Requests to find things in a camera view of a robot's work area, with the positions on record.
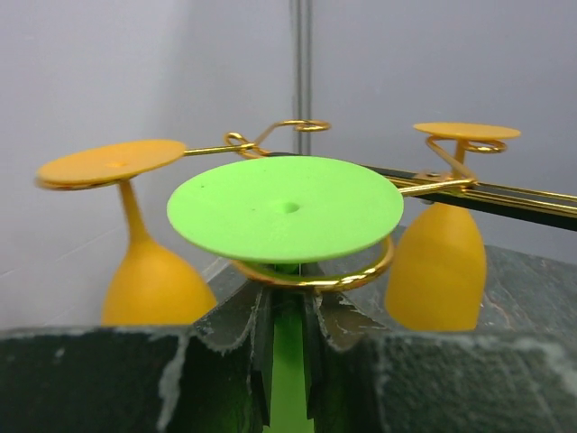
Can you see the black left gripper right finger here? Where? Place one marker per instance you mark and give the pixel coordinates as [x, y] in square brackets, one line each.
[363, 377]

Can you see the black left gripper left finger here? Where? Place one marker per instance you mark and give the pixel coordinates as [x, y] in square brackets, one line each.
[212, 376]

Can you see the yellow wine glass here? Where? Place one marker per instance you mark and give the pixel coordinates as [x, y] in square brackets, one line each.
[438, 273]
[152, 285]

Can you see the green wine glass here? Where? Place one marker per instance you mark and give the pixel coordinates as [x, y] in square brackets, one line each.
[285, 215]

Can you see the gold wine glass rack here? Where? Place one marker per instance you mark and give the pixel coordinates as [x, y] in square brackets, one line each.
[540, 207]

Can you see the aluminium frame post right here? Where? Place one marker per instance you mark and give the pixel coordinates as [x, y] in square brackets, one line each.
[301, 14]

